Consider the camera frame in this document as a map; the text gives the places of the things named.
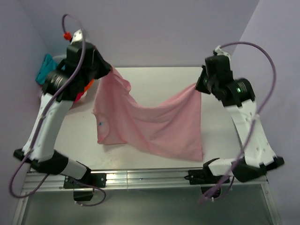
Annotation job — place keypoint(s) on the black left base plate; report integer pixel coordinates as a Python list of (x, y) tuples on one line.
[(96, 180)]

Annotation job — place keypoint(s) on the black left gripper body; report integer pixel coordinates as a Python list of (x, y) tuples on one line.
[(97, 69)]

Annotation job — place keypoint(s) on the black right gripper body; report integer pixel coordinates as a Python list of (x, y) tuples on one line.
[(206, 84)]

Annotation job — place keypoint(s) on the white laundry basket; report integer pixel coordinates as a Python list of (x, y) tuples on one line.
[(59, 58)]

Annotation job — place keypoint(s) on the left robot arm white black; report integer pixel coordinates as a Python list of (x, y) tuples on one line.
[(74, 75)]

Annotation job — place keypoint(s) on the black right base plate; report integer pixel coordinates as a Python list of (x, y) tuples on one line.
[(201, 176)]

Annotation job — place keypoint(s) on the magenta t shirt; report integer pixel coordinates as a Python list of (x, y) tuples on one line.
[(80, 96)]

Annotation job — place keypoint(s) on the teal t shirt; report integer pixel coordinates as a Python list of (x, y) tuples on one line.
[(48, 65)]

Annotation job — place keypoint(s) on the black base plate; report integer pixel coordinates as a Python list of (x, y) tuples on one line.
[(201, 176), (96, 180)]

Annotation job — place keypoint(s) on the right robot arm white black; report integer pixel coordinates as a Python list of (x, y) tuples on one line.
[(256, 156)]

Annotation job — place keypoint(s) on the pink t shirt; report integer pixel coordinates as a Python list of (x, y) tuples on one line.
[(171, 130)]

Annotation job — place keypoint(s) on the orange t shirt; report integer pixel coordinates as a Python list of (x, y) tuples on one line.
[(88, 85)]

